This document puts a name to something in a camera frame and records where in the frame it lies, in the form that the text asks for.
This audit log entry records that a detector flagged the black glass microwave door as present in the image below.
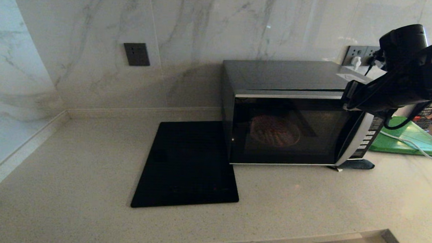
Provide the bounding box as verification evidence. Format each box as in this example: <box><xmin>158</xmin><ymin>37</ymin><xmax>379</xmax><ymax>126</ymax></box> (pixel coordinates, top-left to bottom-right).
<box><xmin>229</xmin><ymin>89</ymin><xmax>377</xmax><ymax>170</ymax></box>

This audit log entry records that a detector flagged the purple plate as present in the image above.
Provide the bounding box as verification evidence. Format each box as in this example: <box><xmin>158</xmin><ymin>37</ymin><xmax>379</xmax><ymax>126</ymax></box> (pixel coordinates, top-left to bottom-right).
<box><xmin>249</xmin><ymin>114</ymin><xmax>303</xmax><ymax>148</ymax></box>

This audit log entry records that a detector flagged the silver microwave oven body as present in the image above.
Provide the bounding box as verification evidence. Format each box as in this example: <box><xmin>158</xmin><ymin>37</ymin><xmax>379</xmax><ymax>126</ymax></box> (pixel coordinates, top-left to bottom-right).
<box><xmin>219</xmin><ymin>58</ymin><xmax>401</xmax><ymax>172</ymax></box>

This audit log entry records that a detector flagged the black power plug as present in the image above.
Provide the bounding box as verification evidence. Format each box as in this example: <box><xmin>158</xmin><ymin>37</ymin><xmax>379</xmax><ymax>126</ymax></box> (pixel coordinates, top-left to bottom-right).
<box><xmin>364</xmin><ymin>58</ymin><xmax>376</xmax><ymax>76</ymax></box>

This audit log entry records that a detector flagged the grey socket with black plug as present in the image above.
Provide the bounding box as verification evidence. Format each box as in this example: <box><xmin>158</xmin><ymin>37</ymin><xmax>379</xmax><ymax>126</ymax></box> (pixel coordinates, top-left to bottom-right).
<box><xmin>364</xmin><ymin>46</ymin><xmax>381</xmax><ymax>65</ymax></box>

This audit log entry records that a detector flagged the green plastic cutting board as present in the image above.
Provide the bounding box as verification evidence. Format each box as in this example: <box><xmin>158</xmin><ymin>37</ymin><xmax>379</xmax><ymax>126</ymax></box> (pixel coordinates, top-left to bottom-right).
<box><xmin>369</xmin><ymin>115</ymin><xmax>432</xmax><ymax>156</ymax></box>

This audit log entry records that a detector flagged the grey socket with white plug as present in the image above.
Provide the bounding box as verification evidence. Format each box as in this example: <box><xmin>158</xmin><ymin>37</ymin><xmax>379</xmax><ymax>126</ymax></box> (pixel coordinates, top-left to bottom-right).
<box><xmin>343</xmin><ymin>45</ymin><xmax>367</xmax><ymax>67</ymax></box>

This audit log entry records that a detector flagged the dark blue cloth pad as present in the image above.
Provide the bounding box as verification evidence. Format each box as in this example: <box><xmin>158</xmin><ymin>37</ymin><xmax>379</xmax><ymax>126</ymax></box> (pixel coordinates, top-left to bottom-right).
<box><xmin>329</xmin><ymin>158</ymin><xmax>376</xmax><ymax>173</ymax></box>

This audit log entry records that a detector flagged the black glass induction cooktop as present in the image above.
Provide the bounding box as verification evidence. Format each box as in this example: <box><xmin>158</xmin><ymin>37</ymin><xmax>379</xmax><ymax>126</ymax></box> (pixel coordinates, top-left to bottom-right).
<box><xmin>130</xmin><ymin>118</ymin><xmax>242</xmax><ymax>211</ymax></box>

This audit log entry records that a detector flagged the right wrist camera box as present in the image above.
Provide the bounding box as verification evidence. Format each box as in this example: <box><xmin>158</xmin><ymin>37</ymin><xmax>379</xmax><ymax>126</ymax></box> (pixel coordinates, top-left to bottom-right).
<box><xmin>361</xmin><ymin>65</ymin><xmax>388</xmax><ymax>83</ymax></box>

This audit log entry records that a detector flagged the black wire basket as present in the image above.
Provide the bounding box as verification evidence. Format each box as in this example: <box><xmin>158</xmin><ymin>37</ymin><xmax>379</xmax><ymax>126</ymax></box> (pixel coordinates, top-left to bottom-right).
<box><xmin>415</xmin><ymin>106</ymin><xmax>432</xmax><ymax>130</ymax></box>

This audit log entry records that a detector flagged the white power cable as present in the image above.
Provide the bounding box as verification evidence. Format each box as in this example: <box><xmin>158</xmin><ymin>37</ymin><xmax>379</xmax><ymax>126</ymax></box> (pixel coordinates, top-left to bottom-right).
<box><xmin>379</xmin><ymin>130</ymin><xmax>432</xmax><ymax>166</ymax></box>

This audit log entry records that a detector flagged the single dark grey wall socket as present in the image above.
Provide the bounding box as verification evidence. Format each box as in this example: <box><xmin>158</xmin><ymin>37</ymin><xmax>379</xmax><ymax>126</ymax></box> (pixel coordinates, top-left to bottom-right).
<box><xmin>123</xmin><ymin>42</ymin><xmax>151</xmax><ymax>67</ymax></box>

